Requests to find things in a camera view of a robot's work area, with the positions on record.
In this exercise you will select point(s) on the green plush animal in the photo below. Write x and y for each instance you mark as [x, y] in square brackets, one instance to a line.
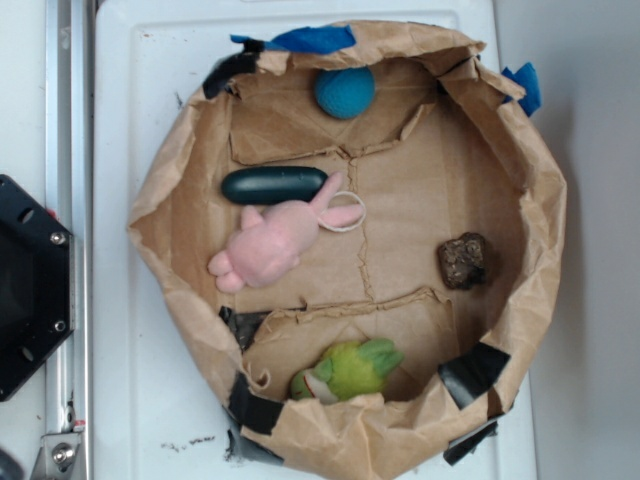
[347, 370]

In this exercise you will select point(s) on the brown paper bag bin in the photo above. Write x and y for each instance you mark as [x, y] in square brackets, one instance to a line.
[443, 149]

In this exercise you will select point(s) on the pink plush bunny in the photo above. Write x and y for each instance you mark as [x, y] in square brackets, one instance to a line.
[269, 243]

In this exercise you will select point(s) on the dark green oblong case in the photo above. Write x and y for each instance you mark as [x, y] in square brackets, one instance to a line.
[269, 185]

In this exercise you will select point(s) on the dark brown rock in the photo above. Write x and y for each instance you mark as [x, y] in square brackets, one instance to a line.
[462, 261]

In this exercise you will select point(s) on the blue foam ball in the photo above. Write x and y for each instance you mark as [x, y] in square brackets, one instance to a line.
[345, 94]

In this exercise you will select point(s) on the white plastic tray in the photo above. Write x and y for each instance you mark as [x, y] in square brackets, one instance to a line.
[156, 416]

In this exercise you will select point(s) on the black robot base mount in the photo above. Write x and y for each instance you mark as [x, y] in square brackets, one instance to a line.
[35, 267]

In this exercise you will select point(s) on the aluminium frame rail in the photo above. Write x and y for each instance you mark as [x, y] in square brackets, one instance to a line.
[67, 445]

